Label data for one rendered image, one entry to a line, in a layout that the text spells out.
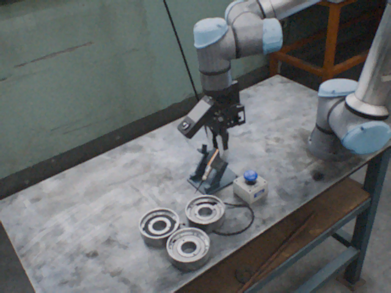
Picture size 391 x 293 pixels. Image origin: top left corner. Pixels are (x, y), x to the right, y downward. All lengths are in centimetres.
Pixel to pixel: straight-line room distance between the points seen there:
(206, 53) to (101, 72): 176
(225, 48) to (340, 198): 85
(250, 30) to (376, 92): 37
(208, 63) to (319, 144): 53
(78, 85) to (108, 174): 133
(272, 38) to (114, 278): 66
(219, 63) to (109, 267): 56
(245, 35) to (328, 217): 79
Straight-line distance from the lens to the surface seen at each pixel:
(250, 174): 115
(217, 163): 109
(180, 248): 104
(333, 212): 153
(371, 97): 112
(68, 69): 255
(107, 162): 139
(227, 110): 101
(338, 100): 123
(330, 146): 132
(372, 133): 114
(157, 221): 111
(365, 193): 163
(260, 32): 94
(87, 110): 269
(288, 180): 125
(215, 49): 92
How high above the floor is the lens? 162
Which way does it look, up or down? 36 degrees down
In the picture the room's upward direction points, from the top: 6 degrees counter-clockwise
